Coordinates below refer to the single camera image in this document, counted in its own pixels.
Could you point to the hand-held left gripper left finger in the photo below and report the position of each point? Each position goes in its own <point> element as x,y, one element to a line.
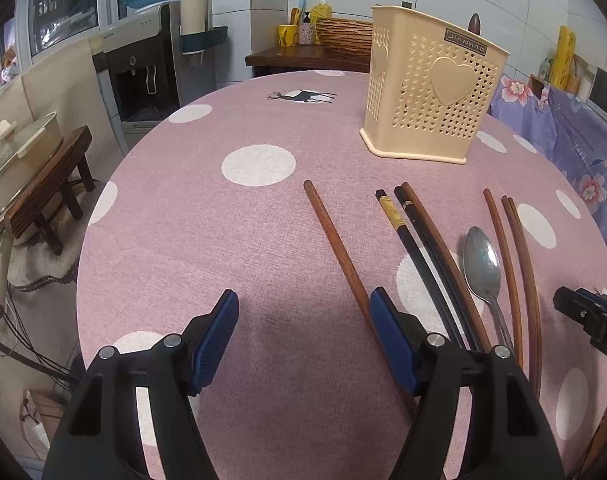
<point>216,340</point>

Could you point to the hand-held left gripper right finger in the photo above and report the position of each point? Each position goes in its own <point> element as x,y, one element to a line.
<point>391,332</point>

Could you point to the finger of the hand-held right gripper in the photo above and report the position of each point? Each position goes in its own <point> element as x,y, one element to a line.
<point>581,305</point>

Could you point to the plain black chopstick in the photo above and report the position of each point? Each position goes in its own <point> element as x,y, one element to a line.
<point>423,240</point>

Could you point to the black chopstick with gold band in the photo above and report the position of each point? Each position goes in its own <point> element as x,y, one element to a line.
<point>403,232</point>

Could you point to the dark brown chopstick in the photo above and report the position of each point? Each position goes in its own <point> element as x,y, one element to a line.
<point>436,240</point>

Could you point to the thick reddish brown wooden chopstick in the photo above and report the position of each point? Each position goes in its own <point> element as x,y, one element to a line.
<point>336,245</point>

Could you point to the metal spoon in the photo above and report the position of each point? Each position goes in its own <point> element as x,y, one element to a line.
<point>481,265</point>

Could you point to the cream perforated utensil holder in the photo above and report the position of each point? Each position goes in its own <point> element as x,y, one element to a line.
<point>433,110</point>

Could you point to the pink polka dot tablecloth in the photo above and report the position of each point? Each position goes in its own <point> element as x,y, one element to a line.
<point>233,240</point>

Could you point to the purple floral cloth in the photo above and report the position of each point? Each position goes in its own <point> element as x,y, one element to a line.
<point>568,130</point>

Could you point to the dark wooden stool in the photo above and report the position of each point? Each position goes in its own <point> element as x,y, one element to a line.
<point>48,185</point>

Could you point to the yellow package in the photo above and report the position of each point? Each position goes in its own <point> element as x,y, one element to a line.
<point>562,57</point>

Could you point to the cream cooking pot with lid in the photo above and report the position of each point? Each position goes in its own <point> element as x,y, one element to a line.
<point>18,150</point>

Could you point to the water dispenser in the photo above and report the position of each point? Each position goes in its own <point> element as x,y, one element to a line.
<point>143,70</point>

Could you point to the dark wooden side table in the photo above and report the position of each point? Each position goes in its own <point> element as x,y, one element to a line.
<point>303,57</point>

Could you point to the beige cloth cover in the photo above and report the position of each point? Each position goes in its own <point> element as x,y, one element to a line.
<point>58,85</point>

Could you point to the teal plastic holder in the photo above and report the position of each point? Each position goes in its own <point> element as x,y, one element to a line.
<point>203,40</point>

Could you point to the woven wicker basket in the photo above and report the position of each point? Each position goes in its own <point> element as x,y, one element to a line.
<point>343,34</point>

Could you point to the yellow mug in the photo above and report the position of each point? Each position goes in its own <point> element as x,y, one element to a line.
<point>287,35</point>

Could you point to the yellow soap pump bottle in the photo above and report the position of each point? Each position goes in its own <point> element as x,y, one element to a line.
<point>322,10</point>

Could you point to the beige paper roll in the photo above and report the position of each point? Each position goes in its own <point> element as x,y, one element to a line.
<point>193,10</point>

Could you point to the window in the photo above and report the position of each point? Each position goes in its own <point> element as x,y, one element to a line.
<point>63,0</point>

